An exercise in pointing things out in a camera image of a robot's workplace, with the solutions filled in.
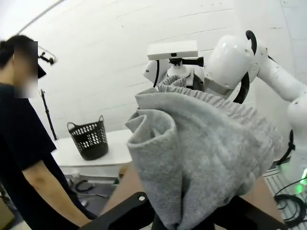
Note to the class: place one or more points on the person's right forearm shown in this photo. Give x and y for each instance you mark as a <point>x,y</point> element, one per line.
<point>48,191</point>

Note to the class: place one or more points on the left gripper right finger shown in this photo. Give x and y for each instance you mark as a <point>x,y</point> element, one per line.
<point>249,218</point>

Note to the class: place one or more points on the white side table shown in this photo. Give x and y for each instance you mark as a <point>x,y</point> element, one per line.
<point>115,148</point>

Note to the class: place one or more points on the black plastic laundry basket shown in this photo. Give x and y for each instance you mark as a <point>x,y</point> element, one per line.
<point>88,143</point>

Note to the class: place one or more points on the grey training pants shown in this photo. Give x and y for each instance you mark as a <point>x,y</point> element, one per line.
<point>204,143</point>

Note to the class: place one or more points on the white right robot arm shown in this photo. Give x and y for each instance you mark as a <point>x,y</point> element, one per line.
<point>230,62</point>

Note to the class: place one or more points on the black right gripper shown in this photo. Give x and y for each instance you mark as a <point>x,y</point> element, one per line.
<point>199,83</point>

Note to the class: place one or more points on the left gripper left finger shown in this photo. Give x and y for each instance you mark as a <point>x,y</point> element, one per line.
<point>124,213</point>

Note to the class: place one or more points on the person in black t-shirt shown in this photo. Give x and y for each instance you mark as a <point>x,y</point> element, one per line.
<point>19,134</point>

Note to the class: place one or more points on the black tripod stand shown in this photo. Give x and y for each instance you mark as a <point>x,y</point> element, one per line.
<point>49,117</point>

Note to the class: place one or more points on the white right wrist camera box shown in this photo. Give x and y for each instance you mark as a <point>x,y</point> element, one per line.
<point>172,50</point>

